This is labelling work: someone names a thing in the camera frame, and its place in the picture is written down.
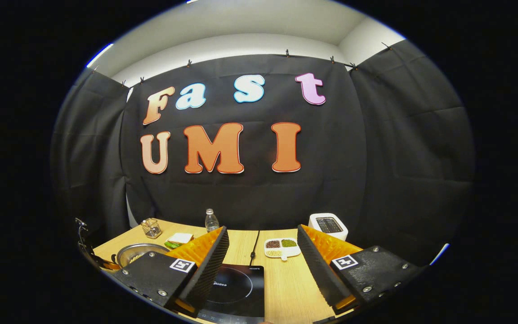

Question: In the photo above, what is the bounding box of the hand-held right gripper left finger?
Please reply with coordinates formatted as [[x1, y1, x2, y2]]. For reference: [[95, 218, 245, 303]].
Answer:
[[113, 226, 230, 318]]

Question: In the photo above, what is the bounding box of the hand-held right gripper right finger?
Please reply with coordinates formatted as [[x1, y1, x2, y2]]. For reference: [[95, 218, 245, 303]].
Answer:
[[297, 224, 426, 315]]

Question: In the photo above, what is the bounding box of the stainless steel pot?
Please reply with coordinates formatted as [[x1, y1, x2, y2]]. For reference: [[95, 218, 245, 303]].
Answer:
[[112, 243, 170, 269]]

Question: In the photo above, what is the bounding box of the black induction cooktop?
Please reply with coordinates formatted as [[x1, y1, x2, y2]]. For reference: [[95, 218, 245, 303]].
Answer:
[[196, 264, 265, 324]]

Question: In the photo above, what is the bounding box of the white divided bean dish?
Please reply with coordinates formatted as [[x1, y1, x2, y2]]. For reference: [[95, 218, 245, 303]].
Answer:
[[264, 238, 302, 261]]

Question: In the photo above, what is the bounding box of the white toaster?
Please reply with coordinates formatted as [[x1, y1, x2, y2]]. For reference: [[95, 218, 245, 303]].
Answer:
[[308, 213, 348, 241]]

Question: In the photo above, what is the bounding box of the clear plastic water bottle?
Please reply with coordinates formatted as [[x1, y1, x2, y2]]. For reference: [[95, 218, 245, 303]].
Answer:
[[205, 208, 220, 233]]

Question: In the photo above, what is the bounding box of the black backdrop cloth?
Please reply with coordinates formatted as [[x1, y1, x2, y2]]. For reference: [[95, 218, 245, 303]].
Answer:
[[51, 40, 475, 266]]

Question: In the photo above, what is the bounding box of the wire mesh basket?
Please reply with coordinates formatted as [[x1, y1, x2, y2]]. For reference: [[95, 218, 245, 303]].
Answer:
[[141, 218, 162, 239]]

